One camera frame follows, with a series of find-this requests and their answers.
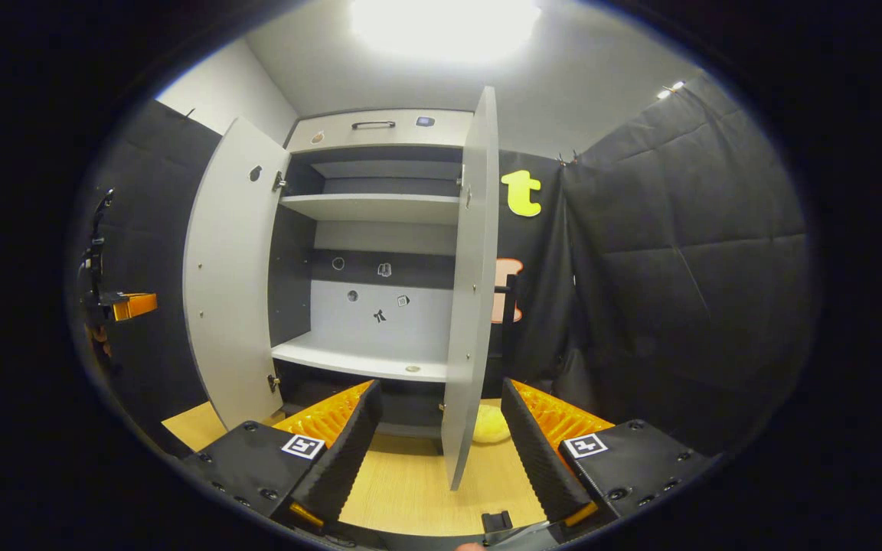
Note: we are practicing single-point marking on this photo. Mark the black backdrop cloth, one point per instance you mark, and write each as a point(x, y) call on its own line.
point(678, 306)

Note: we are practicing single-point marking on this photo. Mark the small ceiling light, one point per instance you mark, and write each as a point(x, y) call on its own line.
point(671, 89)

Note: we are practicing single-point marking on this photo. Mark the large ceiling light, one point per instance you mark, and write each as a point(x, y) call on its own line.
point(445, 27)

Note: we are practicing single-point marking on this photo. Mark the grey double-door shoe cabinet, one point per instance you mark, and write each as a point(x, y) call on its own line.
point(372, 207)

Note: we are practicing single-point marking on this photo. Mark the grey cabinet door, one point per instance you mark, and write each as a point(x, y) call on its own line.
point(468, 306)
point(230, 291)

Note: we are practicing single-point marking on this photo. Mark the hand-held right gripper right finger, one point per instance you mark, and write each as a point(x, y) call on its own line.
point(534, 459)

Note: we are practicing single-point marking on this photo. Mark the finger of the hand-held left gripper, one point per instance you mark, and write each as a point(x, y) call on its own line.
point(135, 306)

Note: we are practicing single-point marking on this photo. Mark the grey cabinet drawer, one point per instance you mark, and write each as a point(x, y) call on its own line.
point(395, 138)

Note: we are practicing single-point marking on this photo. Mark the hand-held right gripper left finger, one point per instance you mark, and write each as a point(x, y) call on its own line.
point(349, 451)

